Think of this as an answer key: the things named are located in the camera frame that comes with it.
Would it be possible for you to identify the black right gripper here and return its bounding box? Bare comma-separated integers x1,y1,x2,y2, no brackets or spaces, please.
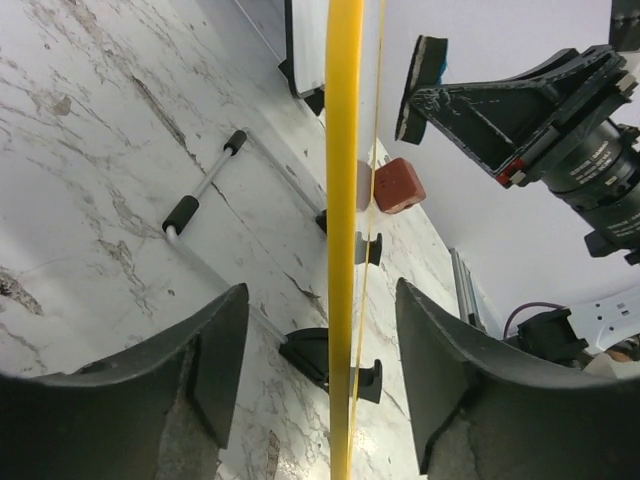
411,45,639,264

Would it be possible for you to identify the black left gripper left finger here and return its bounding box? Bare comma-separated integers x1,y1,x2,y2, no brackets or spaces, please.
1,284,249,479

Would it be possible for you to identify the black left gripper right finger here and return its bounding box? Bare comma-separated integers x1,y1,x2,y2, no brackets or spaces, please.
395,279,639,479

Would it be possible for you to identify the blue whiteboard eraser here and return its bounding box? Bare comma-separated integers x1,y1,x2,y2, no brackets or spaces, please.
394,35,449,145

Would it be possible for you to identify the yellow framed whiteboard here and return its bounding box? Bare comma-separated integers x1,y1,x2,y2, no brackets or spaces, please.
325,1,386,479

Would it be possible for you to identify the black whiteboard stand foot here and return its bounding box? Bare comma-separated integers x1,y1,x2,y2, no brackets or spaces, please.
314,212,384,266
278,327,384,404

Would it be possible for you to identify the metal whiteboard support leg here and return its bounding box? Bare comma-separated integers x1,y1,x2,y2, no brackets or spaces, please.
169,131,328,336

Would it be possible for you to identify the black framed whiteboard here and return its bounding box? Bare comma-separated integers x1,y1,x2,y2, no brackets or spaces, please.
279,0,329,116

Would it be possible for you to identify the red small box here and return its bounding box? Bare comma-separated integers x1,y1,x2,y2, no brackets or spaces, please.
374,157,426,215

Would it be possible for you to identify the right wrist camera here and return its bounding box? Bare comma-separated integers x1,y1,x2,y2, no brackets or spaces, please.
608,0,640,52

